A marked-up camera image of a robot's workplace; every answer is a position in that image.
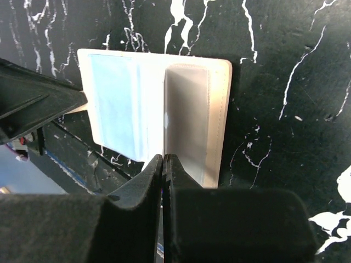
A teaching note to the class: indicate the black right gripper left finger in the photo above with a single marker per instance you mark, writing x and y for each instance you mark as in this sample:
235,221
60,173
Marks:
119,227

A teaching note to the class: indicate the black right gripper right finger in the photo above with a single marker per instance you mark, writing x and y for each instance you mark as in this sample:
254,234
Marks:
232,224

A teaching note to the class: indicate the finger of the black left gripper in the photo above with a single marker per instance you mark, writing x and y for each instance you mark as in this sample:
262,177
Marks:
30,100

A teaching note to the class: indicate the beige leather card holder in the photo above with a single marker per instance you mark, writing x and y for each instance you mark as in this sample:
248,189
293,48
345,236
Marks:
143,104

